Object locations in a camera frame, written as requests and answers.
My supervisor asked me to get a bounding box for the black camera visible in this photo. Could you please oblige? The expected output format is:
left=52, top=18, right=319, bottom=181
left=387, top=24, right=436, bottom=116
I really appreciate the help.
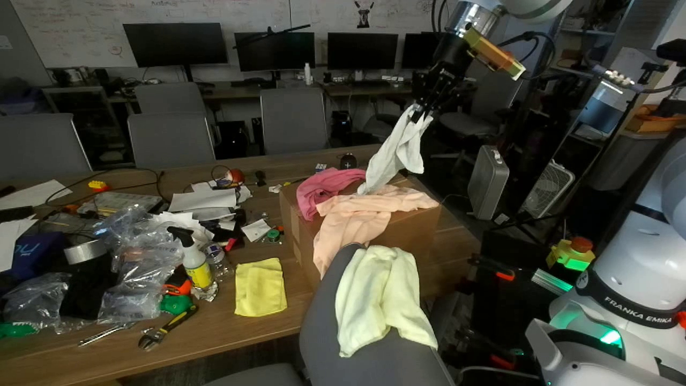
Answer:
left=653, top=35, right=686, bottom=69

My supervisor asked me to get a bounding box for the brown cardboard box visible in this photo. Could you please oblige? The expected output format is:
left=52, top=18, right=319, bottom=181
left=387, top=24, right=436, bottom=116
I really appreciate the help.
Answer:
left=276, top=173, right=482, bottom=302

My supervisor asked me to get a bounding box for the yellow cloth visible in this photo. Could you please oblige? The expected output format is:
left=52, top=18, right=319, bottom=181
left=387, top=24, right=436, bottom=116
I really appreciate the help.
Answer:
left=232, top=254, right=288, bottom=319

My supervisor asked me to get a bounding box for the white paper stack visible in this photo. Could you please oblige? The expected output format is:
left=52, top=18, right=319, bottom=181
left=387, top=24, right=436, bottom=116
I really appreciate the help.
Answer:
left=166, top=180, right=254, bottom=220

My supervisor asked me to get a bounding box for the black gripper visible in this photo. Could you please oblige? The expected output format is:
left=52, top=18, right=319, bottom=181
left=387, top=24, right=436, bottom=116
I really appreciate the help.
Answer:
left=411, top=32, right=475, bottom=119

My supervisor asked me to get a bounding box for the black computer monitor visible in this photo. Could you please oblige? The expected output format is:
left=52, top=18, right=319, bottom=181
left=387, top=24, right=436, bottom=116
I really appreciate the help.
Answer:
left=232, top=24, right=317, bottom=74
left=120, top=20, right=232, bottom=82
left=401, top=32, right=434, bottom=70
left=325, top=32, right=401, bottom=73

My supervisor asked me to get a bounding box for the off-white towel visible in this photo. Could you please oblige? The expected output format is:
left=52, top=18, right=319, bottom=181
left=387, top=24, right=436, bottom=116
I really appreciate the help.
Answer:
left=355, top=102, right=436, bottom=197

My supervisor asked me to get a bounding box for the grey office chair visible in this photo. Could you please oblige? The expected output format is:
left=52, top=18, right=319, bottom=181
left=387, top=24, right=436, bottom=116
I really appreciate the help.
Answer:
left=201, top=241, right=458, bottom=386
left=257, top=86, right=329, bottom=157
left=125, top=112, right=219, bottom=172
left=132, top=79, right=209, bottom=119
left=0, top=112, right=93, bottom=188

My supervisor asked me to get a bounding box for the adjustable wrench yellow handle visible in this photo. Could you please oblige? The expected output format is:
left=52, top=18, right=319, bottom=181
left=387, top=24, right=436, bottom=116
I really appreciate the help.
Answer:
left=135, top=302, right=201, bottom=354

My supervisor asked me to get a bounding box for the orange plastic piece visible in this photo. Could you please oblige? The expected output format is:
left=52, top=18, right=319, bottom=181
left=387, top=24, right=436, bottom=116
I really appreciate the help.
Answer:
left=162, top=276, right=196, bottom=298

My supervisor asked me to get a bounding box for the white paper sheet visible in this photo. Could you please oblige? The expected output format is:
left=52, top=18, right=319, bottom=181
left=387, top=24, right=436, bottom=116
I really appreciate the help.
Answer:
left=0, top=212, right=38, bottom=274
left=0, top=178, right=74, bottom=213

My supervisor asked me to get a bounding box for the peach shirt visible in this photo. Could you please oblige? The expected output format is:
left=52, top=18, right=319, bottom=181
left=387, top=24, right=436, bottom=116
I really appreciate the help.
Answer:
left=311, top=181, right=444, bottom=281

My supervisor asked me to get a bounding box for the clear plastic bag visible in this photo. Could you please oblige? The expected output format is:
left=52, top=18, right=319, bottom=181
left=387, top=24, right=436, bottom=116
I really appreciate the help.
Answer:
left=74, top=188, right=165, bottom=218
left=0, top=269, right=73, bottom=331
left=93, top=205, right=188, bottom=326

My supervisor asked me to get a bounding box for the white spray bottle yellow label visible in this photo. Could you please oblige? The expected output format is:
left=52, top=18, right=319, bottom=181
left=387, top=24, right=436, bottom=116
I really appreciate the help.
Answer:
left=178, top=228, right=219, bottom=304

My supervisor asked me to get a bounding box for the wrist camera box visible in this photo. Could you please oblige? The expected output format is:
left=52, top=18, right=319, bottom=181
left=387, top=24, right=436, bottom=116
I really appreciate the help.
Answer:
left=461, top=26, right=530, bottom=84

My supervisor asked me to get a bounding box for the wooden wall desk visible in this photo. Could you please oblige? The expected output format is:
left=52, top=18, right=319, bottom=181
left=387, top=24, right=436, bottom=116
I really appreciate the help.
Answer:
left=38, top=74, right=431, bottom=102

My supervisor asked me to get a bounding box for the light green towel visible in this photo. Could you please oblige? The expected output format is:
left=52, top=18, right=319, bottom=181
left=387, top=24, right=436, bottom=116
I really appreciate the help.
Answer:
left=331, top=245, right=438, bottom=360

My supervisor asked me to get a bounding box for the blue cloth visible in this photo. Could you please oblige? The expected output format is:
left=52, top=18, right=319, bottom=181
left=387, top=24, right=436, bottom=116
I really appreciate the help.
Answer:
left=7, top=231, right=68, bottom=283

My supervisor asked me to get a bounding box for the clear water bottle blue label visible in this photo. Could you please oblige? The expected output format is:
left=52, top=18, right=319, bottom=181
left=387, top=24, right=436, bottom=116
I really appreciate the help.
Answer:
left=204, top=241, right=232, bottom=281

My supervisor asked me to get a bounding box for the white paper card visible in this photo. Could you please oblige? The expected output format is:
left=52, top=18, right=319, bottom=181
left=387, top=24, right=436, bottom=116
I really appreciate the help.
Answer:
left=239, top=217, right=274, bottom=245

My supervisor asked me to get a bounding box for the green plastic toy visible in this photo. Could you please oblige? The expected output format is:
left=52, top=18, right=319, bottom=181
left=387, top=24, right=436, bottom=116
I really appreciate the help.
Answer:
left=159, top=291, right=196, bottom=316

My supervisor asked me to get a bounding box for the pink cloth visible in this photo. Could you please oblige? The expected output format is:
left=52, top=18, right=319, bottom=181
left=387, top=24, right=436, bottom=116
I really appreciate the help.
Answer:
left=293, top=165, right=369, bottom=222

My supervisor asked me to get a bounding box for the green plastic item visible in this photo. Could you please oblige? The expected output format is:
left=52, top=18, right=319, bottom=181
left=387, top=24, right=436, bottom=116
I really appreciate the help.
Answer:
left=0, top=319, right=38, bottom=342

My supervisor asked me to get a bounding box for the colourful plastic toy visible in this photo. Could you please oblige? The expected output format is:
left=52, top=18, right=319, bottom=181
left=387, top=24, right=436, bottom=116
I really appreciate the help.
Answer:
left=547, top=234, right=597, bottom=274

